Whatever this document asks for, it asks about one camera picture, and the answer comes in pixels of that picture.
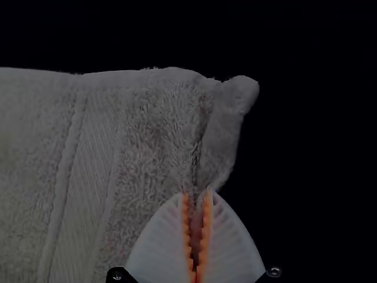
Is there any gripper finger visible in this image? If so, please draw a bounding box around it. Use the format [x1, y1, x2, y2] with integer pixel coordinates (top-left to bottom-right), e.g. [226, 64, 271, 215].
[195, 189, 282, 283]
[106, 192, 196, 283]

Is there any pale towel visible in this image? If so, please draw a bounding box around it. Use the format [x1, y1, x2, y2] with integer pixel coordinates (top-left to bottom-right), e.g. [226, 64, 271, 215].
[0, 66, 260, 283]

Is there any black mat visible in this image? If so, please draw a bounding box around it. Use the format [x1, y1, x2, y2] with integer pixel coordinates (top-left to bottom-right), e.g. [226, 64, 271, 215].
[0, 0, 377, 283]

